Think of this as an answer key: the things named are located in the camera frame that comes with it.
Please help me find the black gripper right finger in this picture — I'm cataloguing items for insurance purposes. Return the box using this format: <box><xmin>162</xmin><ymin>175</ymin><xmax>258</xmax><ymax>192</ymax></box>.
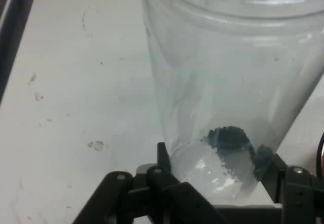
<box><xmin>252</xmin><ymin>144</ymin><xmax>324</xmax><ymax>224</ymax></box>

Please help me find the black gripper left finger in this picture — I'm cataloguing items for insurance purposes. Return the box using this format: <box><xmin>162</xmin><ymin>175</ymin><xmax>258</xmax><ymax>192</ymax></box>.
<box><xmin>72</xmin><ymin>141</ymin><xmax>224</xmax><ymax>224</ymax></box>

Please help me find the black granules heap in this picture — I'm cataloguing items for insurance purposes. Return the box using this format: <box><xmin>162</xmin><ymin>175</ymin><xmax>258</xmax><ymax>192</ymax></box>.
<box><xmin>201</xmin><ymin>125</ymin><xmax>254</xmax><ymax>160</ymax></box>

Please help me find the clear plastic screw-top jar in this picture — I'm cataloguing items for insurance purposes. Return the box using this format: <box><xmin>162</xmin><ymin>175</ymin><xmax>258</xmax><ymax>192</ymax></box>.
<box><xmin>139</xmin><ymin>0</ymin><xmax>324</xmax><ymax>207</ymax></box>

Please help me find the aluminium frame rail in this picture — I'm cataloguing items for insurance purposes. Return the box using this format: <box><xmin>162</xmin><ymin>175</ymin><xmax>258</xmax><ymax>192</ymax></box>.
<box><xmin>0</xmin><ymin>0</ymin><xmax>39</xmax><ymax>103</ymax></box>

